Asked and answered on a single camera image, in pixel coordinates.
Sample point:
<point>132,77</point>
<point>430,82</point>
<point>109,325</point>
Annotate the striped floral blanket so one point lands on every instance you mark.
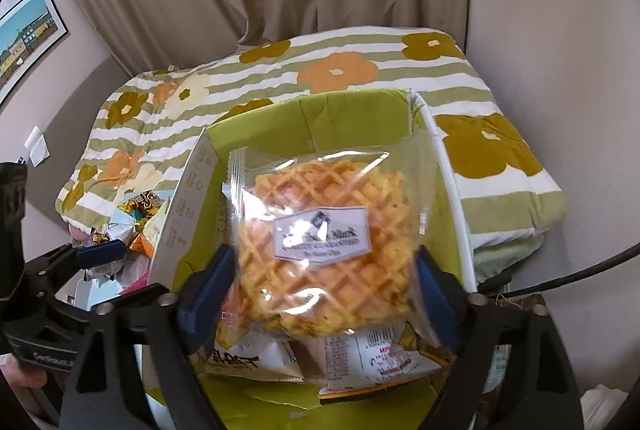
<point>350,60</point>

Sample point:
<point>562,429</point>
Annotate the framed wall picture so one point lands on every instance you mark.
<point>27,35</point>

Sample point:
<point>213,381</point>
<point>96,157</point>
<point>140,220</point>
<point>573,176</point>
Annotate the waffle snack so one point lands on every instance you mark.
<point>320,230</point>

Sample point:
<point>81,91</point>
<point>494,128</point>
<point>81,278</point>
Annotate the white snack packet black print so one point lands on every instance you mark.
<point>255,360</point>

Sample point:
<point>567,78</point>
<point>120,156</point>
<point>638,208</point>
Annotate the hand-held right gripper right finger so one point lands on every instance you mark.
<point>436,290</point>

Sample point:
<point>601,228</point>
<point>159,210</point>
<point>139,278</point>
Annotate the white snack packet red label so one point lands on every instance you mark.
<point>380,355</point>

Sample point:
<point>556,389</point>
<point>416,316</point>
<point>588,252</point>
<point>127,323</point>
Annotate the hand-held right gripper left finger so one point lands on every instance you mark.
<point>206,282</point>

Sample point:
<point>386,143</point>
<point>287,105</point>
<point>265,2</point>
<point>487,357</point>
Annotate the pile of assorted snack packets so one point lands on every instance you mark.
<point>142,215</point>

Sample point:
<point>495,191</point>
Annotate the yellow-green cardboard box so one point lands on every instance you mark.
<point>440,190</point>

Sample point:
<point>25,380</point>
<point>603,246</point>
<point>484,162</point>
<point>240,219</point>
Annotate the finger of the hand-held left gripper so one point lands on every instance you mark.
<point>102,252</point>

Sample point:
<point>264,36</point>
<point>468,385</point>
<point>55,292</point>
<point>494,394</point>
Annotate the white wall switch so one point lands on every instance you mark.
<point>37,144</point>

